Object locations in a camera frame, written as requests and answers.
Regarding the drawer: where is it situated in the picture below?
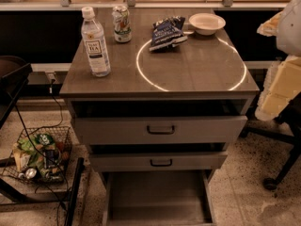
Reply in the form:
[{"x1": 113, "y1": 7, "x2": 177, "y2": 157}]
[
  {"x1": 89, "y1": 152, "x2": 228, "y2": 172},
  {"x1": 71, "y1": 116, "x2": 246, "y2": 145},
  {"x1": 103, "y1": 170, "x2": 216, "y2": 226}
]

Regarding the clear tea bottle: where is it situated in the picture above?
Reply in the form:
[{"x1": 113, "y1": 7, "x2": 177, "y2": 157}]
[{"x1": 81, "y1": 7, "x2": 111, "y2": 77}]

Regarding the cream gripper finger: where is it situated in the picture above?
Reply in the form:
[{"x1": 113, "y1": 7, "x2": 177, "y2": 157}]
[{"x1": 255, "y1": 56, "x2": 301, "y2": 121}]

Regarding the black office chair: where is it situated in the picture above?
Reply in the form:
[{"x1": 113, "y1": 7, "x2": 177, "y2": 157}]
[{"x1": 240, "y1": 92, "x2": 301, "y2": 190}]

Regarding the middle drawer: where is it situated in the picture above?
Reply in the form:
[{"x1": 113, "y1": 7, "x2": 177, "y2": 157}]
[{"x1": 89, "y1": 152, "x2": 228, "y2": 172}]

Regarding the top drawer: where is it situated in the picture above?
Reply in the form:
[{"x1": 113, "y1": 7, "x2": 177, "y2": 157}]
[{"x1": 71, "y1": 116, "x2": 246, "y2": 145}]

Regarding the grey drawer cabinet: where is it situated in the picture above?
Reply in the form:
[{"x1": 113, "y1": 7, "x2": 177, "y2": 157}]
[{"x1": 58, "y1": 7, "x2": 261, "y2": 226}]

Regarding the green white drink can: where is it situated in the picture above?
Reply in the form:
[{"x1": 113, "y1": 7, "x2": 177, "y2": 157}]
[{"x1": 112, "y1": 6, "x2": 132, "y2": 43}]

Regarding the bottom drawer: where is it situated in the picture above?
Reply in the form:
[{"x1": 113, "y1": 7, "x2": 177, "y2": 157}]
[{"x1": 103, "y1": 170, "x2": 216, "y2": 226}]

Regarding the dark cart left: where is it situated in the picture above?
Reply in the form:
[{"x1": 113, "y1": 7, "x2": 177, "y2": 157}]
[{"x1": 0, "y1": 56, "x2": 32, "y2": 128}]

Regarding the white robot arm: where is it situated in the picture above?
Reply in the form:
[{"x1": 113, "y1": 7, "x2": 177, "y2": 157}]
[{"x1": 255, "y1": 0, "x2": 301, "y2": 121}]

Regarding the wire basket with snacks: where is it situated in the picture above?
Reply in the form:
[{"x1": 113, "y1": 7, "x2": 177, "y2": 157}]
[{"x1": 1, "y1": 126, "x2": 72, "y2": 184}]

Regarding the blue chip bag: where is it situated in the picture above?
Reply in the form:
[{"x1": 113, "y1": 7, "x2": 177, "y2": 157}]
[{"x1": 150, "y1": 16, "x2": 187, "y2": 52}]

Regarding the white bowl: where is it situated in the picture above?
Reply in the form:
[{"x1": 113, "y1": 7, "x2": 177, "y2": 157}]
[{"x1": 189, "y1": 13, "x2": 226, "y2": 36}]

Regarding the black cable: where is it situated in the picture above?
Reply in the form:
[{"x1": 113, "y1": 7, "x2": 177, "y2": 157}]
[{"x1": 13, "y1": 78, "x2": 71, "y2": 226}]

